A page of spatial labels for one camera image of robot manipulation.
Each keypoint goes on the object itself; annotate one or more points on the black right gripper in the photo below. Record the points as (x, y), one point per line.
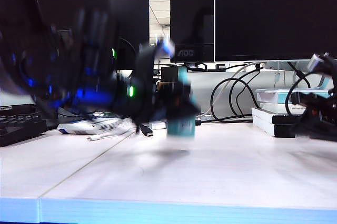
(326, 118)

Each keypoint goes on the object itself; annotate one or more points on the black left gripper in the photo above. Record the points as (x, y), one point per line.
(143, 82)

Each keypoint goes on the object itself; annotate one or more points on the teal spray bottle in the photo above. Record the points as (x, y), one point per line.
(181, 128)

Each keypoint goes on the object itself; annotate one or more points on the translucent blue sprayer lid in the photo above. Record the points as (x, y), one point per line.
(183, 74)

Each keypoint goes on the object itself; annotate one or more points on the white blue VGA adapter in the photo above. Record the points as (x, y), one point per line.
(158, 125)

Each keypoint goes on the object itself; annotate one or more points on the plain silver partition panel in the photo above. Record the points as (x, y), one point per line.
(205, 90)

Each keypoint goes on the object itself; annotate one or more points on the white teal monitor stand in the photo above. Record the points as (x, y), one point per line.
(281, 65)

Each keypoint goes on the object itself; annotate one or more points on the small black AOC monitor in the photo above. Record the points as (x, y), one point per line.
(190, 16)

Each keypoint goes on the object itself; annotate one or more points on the black monitor rear side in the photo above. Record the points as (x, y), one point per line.
(134, 16)

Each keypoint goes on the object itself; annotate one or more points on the white blue flat box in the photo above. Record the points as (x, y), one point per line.
(79, 129)

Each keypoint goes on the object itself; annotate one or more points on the wide black AOC monitor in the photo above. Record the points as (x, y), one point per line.
(276, 13)

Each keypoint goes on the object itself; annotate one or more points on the black keyboard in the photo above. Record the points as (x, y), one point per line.
(18, 130)

